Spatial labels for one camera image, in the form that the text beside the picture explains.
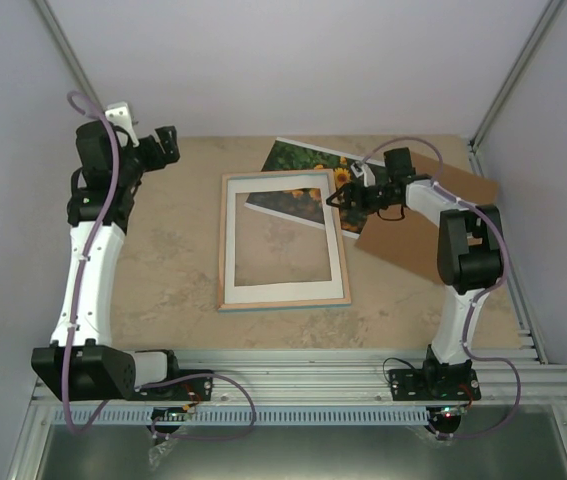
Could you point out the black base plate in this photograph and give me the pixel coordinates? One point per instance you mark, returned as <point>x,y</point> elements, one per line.
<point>193,390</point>
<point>419,385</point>

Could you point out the aluminium corner post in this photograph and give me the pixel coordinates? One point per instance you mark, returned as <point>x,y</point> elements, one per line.
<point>87,98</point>
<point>523,60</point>

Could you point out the wrist white camera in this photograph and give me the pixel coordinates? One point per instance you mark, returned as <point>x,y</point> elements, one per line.
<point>120,116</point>
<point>362,171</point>

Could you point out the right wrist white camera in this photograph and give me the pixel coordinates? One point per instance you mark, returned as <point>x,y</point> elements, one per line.
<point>362,171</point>

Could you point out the right aluminium corner post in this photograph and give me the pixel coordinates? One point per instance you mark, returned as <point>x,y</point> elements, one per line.
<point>523,60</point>

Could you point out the aluminium rail platform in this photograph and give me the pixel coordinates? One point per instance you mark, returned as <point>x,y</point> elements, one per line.
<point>358,376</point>

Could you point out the brown cardboard backing board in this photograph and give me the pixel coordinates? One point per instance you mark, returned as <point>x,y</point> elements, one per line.
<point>411,244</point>

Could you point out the white paper mat border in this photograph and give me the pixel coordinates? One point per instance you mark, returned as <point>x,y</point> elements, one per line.
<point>333,240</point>

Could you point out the grey slotted cable duct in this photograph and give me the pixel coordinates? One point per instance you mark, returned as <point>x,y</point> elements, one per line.
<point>275,416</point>

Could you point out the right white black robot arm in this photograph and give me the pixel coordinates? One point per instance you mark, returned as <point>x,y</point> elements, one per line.
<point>471,262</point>

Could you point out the left aluminium corner post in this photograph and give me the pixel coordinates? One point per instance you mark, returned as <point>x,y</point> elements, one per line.
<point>87,98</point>

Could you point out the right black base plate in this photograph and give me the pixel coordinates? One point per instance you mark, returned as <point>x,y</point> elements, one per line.
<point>419,385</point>

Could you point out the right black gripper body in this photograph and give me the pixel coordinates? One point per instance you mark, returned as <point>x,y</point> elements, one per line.
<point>376,201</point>

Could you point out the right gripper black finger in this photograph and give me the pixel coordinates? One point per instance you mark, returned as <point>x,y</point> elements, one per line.
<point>342,206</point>
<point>345,194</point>

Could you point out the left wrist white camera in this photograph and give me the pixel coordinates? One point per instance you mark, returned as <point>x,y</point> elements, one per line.
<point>120,116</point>

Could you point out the right controller circuit board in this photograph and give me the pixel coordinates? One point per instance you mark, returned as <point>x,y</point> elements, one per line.
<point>452,411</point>

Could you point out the controller circuit board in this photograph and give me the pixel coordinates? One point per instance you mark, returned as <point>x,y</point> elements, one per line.
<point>176,414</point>
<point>452,411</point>

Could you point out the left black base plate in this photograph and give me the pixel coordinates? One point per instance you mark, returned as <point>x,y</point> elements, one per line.
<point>193,390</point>

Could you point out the sunflower photo print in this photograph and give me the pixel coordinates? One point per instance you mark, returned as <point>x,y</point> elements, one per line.
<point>302,205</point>

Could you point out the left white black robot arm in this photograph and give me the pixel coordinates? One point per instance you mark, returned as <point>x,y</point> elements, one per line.
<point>80,362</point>

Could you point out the wooden picture frame with glass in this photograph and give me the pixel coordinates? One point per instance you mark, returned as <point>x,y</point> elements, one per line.
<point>220,240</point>

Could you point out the crumpled clear plastic bag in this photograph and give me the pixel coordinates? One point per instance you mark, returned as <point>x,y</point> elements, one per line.
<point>158,452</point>

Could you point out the left controller circuit board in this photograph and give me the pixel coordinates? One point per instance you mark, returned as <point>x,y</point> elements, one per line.
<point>176,414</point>

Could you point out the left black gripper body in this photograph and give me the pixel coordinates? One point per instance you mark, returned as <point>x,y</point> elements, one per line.
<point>156,160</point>

